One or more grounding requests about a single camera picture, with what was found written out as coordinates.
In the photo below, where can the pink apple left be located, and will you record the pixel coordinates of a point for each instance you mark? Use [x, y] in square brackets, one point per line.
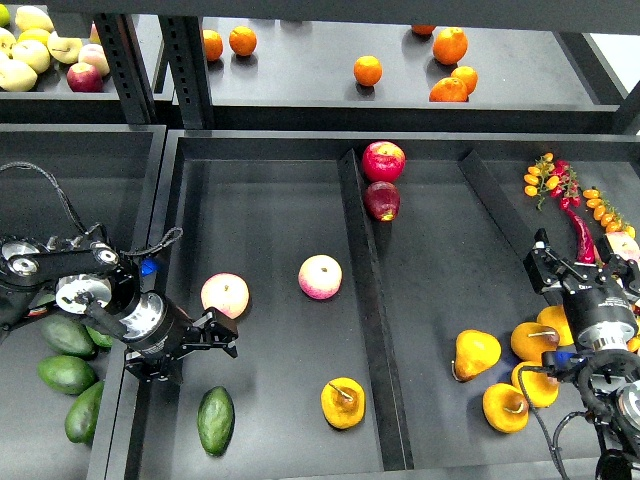
[226, 292]

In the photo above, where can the black centre divided tray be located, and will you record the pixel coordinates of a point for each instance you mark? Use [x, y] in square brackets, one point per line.
[258, 205]

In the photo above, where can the pink apple centre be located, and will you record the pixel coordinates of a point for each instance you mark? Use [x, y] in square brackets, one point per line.
[320, 277]

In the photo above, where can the black upper shelf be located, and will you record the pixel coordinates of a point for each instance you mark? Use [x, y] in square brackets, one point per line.
[539, 69]

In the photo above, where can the orange cherry tomato vine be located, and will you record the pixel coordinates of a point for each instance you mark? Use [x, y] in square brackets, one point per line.
[606, 214]

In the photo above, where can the red chili pepper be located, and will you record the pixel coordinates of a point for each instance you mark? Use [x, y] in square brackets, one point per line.
[585, 245]

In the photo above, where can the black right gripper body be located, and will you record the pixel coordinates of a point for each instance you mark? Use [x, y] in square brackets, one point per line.
[599, 316]

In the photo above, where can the large orange on shelf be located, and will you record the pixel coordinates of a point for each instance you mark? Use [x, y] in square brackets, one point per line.
[450, 45]

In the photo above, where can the bright red apple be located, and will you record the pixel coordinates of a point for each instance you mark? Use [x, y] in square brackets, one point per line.
[383, 161]

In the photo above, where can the orange on shelf left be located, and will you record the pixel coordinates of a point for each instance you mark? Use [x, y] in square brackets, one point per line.
[213, 45]

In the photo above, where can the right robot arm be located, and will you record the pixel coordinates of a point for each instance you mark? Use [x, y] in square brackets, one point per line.
[607, 380]

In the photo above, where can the pink apple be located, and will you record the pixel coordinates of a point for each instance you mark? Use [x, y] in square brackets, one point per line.
[226, 292]
[621, 244]
[320, 277]

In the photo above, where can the orange on shelf front right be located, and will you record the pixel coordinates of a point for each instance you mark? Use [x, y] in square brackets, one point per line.
[449, 89]

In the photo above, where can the yellow pear middle right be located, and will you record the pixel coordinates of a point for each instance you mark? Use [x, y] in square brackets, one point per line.
[541, 389]

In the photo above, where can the pink apple far right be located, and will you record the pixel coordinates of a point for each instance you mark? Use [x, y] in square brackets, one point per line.
[621, 244]

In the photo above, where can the pink peach on shelf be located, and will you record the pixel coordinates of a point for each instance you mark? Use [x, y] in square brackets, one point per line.
[94, 54]

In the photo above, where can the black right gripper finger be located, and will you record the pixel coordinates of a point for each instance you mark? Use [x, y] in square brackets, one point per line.
[546, 270]
[626, 271]

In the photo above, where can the orange on shelf centre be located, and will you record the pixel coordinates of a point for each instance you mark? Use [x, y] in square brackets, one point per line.
[367, 70]

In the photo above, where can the cherry tomato bunch top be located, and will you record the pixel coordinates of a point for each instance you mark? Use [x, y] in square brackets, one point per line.
[552, 178]

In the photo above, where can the pale yellow apple on shelf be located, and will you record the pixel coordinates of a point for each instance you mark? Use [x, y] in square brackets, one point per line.
[64, 49]

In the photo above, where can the dark red apple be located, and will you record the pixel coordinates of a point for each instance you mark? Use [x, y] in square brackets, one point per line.
[382, 201]

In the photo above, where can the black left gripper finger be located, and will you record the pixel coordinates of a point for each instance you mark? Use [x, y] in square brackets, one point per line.
[213, 330]
[166, 368]

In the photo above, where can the black left tray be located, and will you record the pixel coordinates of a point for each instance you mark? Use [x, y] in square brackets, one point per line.
[110, 174]

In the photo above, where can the yellow pear front right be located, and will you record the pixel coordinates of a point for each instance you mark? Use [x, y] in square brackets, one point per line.
[505, 408]

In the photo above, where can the green avocado front left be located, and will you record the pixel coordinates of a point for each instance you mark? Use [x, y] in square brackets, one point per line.
[81, 420]

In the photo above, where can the dark green avocado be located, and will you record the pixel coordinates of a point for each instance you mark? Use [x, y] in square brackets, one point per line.
[215, 421]

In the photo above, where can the yellow pear upper right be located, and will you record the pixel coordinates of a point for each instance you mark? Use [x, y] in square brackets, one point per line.
[530, 340]

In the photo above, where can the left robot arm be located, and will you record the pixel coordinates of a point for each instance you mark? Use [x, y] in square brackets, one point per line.
[88, 278]

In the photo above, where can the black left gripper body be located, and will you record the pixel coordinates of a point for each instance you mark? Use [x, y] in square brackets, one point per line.
[156, 326]

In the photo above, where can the yellow pear with stem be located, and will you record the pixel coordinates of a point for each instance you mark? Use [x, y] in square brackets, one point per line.
[343, 403]

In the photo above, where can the green avocado left bin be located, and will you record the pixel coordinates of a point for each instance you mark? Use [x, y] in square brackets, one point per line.
[66, 374]

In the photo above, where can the red apple on shelf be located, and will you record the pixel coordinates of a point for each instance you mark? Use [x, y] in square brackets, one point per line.
[85, 78]

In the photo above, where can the black metal shelf post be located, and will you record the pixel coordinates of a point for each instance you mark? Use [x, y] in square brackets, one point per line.
[183, 43]

